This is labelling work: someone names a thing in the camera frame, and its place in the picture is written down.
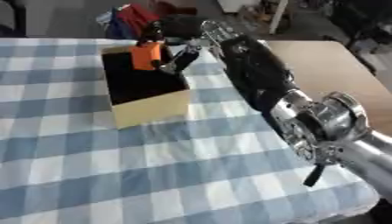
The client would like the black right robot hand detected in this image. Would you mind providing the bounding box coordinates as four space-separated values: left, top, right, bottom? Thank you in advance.
136 13 207 75

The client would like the orange rectangular block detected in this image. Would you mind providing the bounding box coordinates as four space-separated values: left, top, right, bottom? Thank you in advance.
129 41 165 72

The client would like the tan cardboard box black inside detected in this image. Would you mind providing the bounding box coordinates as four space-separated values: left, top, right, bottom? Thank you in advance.
99 43 193 130

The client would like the red and blue bag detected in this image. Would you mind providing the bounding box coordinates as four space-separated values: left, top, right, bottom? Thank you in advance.
94 3 163 40

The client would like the tan wooden table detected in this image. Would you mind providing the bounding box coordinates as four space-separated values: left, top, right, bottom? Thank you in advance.
263 39 392 138

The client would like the black chair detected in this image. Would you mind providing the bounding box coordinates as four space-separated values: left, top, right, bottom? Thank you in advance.
325 0 392 75
0 0 28 39

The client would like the white post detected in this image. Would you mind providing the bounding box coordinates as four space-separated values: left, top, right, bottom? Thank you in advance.
266 0 291 35

